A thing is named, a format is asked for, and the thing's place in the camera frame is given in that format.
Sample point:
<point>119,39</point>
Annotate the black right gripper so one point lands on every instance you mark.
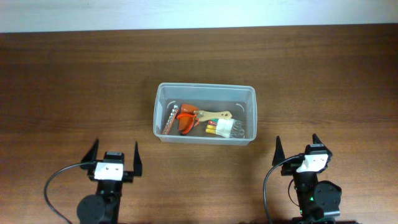
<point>290,167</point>

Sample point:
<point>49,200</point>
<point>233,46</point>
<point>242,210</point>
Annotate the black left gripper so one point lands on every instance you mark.
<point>128,178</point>

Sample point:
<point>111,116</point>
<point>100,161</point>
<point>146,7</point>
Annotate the pack of coloured bits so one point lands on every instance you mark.
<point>227,128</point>

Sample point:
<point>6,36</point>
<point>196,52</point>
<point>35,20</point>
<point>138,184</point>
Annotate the orange scraper wooden handle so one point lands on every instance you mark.
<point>205,115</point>

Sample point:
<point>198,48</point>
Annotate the red handled cutting pliers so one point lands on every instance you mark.
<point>187,121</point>

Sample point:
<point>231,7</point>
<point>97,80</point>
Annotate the clear plastic container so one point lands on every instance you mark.
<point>237,100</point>

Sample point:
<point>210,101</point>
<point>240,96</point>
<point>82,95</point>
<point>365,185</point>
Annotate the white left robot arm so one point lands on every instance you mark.
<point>102,206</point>

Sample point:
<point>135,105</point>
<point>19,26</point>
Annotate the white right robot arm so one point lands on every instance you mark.
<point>318,201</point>

